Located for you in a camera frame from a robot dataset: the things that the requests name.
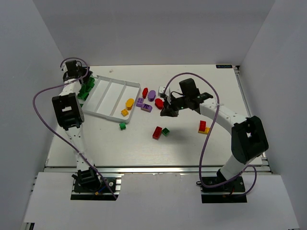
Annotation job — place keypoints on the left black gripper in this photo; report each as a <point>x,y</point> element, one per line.
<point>84,78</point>

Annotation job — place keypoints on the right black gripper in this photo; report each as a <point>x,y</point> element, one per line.
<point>174,105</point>

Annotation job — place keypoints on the green small cube lego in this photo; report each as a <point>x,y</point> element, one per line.
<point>88,89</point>

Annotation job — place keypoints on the green rectangular lego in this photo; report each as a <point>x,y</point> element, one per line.
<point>83,96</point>

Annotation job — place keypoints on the yellow oval lego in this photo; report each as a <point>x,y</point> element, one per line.
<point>129,103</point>

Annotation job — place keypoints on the red yellow lego stack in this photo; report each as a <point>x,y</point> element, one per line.
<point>203,129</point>

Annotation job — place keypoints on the small green number lego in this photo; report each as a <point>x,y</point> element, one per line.
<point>122,126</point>

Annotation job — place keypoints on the green square lego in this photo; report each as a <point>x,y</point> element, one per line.
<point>91,84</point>

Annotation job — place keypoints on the green lego pair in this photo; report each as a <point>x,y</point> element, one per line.
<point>83,89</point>

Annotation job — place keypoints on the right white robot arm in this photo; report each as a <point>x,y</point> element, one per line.
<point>248,138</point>

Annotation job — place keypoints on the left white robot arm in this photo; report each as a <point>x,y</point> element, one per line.
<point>70,117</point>

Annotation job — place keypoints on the red oval lego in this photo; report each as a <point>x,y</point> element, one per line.
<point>159,103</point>

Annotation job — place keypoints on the purple oval lego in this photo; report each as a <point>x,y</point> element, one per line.
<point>151,95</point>

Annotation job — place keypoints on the purple curved lego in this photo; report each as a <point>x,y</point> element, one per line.
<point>146,107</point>

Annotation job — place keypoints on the red rectangular lego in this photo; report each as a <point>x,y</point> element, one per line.
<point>157,133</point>

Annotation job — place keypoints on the purple square lego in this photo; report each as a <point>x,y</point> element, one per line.
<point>139,102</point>

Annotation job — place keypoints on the red rounded lego upper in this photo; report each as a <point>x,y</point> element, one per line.
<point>145,93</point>

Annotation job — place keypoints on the white divided sorting tray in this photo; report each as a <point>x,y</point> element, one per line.
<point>108,98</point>

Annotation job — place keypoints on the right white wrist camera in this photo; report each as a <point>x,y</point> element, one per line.
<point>164,93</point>

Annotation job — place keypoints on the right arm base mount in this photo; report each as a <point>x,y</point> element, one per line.
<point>232,192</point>

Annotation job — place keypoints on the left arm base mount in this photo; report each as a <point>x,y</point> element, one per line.
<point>88,185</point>

